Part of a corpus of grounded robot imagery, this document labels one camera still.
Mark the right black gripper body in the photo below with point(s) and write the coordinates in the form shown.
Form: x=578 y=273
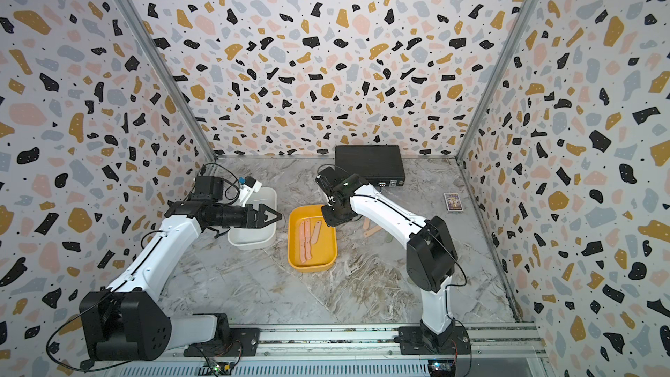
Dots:
x=331 y=216

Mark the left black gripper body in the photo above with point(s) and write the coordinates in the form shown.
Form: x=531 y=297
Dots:
x=235 y=216

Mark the white plastic bin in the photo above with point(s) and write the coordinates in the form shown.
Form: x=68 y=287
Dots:
x=259 y=230

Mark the yellow plastic bin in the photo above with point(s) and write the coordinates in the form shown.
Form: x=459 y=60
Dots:
x=312 y=244

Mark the long pink sheathed knife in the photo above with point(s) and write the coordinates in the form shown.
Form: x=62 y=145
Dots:
x=301 y=242

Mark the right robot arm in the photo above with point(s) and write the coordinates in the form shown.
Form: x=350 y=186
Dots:
x=431 y=258

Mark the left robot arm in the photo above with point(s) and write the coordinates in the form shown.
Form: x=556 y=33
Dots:
x=123 y=321

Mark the playing card box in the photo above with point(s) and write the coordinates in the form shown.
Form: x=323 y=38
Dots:
x=453 y=202

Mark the black ribbed briefcase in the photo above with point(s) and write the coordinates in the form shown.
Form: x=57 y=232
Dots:
x=380 y=165

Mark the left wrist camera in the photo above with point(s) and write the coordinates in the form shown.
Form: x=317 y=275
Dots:
x=248 y=187

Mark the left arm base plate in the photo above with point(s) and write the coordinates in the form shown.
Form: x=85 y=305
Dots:
x=243 y=341

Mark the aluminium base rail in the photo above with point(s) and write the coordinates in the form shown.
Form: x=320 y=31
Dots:
x=497 y=349

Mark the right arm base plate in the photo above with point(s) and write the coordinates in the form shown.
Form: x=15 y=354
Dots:
x=419 y=340

